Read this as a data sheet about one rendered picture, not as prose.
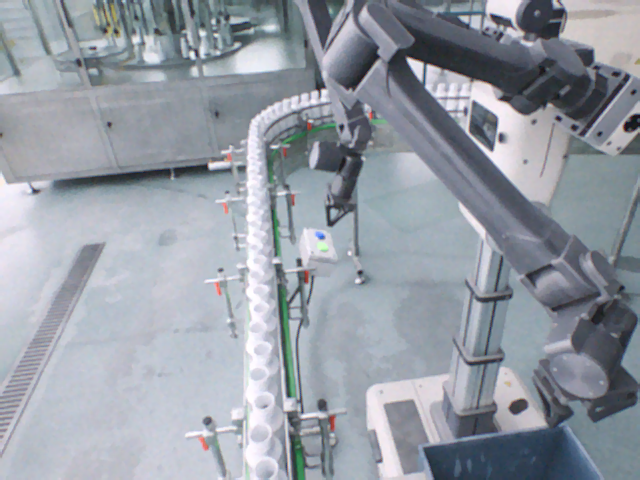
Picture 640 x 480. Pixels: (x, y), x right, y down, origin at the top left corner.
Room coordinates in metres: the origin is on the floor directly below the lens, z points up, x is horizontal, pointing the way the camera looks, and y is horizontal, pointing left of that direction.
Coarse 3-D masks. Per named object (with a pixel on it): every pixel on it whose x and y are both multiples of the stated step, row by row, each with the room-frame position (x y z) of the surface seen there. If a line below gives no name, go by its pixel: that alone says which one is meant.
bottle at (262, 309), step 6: (258, 306) 0.75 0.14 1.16; (264, 306) 0.75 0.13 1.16; (252, 312) 0.73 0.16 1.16; (258, 312) 0.75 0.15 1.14; (264, 312) 0.72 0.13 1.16; (270, 312) 0.74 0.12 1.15; (258, 318) 0.72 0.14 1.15; (264, 318) 0.72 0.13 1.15; (270, 318) 0.74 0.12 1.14; (270, 324) 0.73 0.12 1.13; (276, 324) 0.73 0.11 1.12; (270, 330) 0.72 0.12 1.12; (276, 330) 0.73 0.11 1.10; (276, 336) 0.73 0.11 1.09; (276, 342) 0.72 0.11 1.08; (276, 348) 0.72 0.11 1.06
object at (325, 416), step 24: (240, 192) 1.40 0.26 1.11; (288, 192) 1.42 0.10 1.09; (288, 216) 1.43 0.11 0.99; (240, 264) 0.97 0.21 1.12; (216, 288) 0.96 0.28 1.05; (288, 312) 0.99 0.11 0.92; (240, 408) 0.53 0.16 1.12; (288, 408) 0.52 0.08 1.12; (192, 432) 0.51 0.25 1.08; (216, 432) 0.51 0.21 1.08; (240, 432) 0.51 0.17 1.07; (288, 432) 0.52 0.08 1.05; (216, 456) 0.51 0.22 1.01; (312, 456) 0.54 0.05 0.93
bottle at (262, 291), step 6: (258, 288) 0.81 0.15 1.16; (264, 288) 0.81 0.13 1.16; (252, 294) 0.79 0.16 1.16; (258, 294) 0.81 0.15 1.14; (264, 294) 0.78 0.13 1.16; (258, 300) 0.78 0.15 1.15; (264, 300) 0.78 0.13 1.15; (270, 300) 0.80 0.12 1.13; (252, 306) 0.79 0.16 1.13; (270, 306) 0.79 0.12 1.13; (252, 318) 0.78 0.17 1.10; (276, 318) 0.79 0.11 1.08
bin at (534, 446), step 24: (504, 432) 0.56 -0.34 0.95; (528, 432) 0.56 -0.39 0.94; (552, 432) 0.56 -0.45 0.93; (432, 456) 0.54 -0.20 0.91; (456, 456) 0.54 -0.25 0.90; (480, 456) 0.55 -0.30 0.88; (504, 456) 0.55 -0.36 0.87; (528, 456) 0.56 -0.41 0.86; (552, 456) 0.56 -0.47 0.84; (576, 456) 0.52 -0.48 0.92
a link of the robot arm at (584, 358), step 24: (600, 264) 0.41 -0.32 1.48; (600, 288) 0.40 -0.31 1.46; (552, 312) 0.42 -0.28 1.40; (576, 312) 0.39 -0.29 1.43; (552, 336) 0.37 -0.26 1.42; (576, 336) 0.35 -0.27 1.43; (600, 336) 0.36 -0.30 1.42; (552, 360) 0.35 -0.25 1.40; (576, 360) 0.33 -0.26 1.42; (600, 360) 0.33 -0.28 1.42; (576, 384) 0.33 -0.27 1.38; (600, 384) 0.31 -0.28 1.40
